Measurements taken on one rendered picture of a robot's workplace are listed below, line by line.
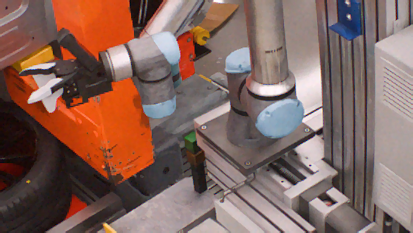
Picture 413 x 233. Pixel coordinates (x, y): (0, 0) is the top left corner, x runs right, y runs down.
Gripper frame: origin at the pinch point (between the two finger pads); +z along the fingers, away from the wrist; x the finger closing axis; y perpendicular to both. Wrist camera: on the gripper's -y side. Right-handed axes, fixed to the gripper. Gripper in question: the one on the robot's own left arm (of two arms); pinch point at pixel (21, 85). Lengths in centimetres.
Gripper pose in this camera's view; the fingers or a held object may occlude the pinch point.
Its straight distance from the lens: 192.6
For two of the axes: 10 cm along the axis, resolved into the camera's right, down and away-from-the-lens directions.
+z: -9.3, 2.9, -2.1
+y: 1.6, 8.6, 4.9
